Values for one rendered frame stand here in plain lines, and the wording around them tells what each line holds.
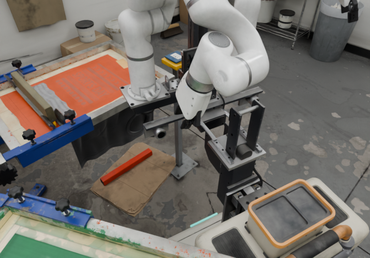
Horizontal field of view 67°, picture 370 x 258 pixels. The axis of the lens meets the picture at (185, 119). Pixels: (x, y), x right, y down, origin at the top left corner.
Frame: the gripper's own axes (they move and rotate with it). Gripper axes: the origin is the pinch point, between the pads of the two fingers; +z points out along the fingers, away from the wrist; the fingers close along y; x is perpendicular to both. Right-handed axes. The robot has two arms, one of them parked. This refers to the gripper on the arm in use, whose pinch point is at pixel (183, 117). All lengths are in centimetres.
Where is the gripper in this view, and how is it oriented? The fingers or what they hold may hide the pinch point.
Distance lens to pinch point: 82.4
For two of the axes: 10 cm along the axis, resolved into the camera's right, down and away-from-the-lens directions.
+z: -2.7, 5.8, 7.7
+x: 9.0, -1.3, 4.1
